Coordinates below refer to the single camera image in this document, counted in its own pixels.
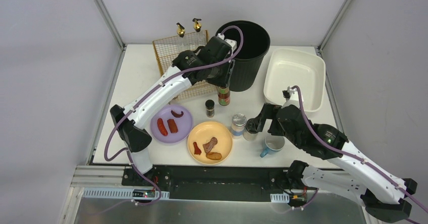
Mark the red chicken drumstick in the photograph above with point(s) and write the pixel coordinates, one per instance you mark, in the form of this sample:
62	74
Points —
197	150

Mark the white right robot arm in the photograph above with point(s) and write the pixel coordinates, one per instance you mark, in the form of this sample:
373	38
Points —
382	195

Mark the white square tub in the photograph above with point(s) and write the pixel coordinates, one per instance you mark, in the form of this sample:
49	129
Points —
290	67

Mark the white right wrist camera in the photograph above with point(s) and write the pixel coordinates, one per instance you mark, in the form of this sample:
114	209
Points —
293	97

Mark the gold wire basket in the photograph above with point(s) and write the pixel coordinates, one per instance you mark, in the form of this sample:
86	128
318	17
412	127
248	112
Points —
167	49

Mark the clear oil dispenser bottle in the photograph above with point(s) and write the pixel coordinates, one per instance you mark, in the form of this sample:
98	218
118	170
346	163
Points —
181	30

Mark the small black spice jar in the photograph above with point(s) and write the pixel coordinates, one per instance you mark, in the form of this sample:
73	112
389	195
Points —
210	108

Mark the purple plate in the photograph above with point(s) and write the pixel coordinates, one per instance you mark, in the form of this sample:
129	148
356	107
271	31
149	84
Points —
185	124

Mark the brown oil dispenser bottle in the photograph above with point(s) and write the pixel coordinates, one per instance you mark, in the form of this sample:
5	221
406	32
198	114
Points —
198	28

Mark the red sausage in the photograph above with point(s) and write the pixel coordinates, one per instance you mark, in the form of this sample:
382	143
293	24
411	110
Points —
161	127

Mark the brown meat slice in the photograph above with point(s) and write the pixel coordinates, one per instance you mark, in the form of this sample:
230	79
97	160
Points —
210	145

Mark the orange fried patty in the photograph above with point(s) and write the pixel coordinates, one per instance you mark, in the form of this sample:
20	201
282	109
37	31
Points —
214	156

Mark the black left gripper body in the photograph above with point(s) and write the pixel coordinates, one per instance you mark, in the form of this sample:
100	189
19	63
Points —
221	79

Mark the orange plate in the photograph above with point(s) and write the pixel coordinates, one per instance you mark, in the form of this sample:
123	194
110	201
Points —
202	133

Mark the brown sausage piece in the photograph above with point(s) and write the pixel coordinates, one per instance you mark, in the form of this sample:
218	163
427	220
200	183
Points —
172	126

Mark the black ribbed trash bin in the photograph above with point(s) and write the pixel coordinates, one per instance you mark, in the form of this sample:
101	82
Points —
256	43

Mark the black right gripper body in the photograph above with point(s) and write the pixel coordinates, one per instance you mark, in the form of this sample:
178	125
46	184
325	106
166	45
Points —
265	116

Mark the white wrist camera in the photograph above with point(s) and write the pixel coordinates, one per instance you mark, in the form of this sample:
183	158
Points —
293	97
230	42

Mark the dark octopus tentacle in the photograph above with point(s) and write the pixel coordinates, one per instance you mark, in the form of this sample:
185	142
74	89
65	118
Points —
176	114

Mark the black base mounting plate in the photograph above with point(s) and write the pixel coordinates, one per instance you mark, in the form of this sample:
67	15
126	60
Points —
217	183

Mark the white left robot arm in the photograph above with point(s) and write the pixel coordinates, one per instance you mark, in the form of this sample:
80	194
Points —
212	63

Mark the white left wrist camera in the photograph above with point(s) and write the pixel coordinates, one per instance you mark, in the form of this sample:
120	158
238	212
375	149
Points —
230	42

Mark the black lid spice jar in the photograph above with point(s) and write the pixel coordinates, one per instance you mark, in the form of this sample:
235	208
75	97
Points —
250	134

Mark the blue mug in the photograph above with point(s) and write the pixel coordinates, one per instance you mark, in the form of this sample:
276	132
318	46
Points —
272	144

